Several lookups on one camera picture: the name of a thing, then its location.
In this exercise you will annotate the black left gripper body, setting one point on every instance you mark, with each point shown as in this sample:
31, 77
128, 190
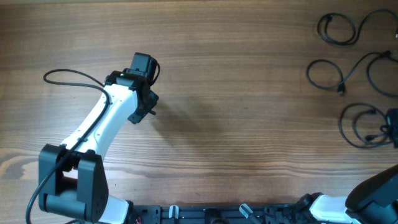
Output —
145, 108

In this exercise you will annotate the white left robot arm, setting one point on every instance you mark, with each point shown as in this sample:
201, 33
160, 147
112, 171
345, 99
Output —
72, 180

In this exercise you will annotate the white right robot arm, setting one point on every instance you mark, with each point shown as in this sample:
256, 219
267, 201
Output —
372, 201

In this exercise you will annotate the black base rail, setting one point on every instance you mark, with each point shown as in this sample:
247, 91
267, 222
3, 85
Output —
269, 214

